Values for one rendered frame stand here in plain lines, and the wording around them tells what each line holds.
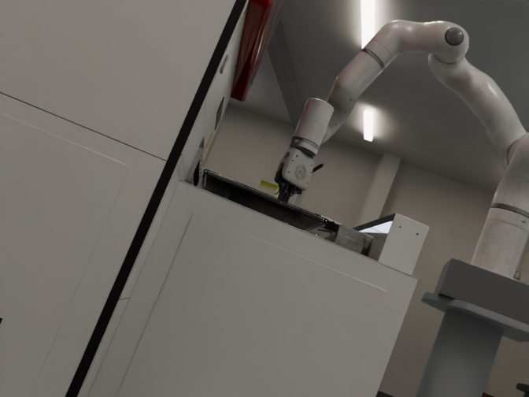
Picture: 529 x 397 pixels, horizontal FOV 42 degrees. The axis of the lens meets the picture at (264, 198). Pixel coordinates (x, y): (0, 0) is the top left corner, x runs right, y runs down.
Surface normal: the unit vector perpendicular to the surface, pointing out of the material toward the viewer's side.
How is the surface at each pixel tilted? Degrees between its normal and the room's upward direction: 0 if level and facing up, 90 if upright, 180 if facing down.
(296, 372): 90
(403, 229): 90
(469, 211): 90
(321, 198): 90
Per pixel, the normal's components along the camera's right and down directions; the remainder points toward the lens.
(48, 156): 0.10, -0.12
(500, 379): -0.14, -0.22
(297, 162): 0.57, 0.08
